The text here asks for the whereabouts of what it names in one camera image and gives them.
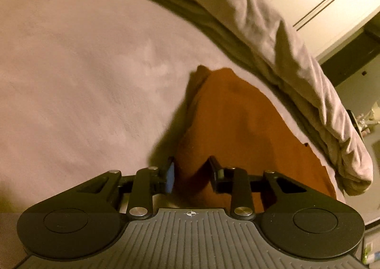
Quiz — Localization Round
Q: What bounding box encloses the rust orange shirt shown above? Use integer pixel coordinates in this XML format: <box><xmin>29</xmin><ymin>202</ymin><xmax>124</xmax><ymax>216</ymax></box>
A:
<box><xmin>173</xmin><ymin>66</ymin><xmax>336</xmax><ymax>209</ymax></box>

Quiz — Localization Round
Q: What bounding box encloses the dark door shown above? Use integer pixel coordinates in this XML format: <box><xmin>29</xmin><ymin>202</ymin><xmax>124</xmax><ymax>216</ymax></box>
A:
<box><xmin>321</xmin><ymin>21</ymin><xmax>379</xmax><ymax>87</ymax></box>

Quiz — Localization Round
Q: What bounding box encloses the white flower bouquet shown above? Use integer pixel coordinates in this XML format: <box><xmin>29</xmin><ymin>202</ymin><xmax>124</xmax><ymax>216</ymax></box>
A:
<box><xmin>356</xmin><ymin>109</ymin><xmax>379</xmax><ymax>137</ymax></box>

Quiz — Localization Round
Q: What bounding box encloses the lilac rumpled duvet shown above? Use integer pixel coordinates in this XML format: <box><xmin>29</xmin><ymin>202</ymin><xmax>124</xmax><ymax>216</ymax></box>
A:
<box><xmin>162</xmin><ymin>0</ymin><xmax>373</xmax><ymax>196</ymax></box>

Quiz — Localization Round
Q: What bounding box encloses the lilac bed sheet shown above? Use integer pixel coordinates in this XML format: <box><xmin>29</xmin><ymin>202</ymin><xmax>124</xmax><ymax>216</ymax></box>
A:
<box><xmin>0</xmin><ymin>0</ymin><xmax>347</xmax><ymax>222</ymax></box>

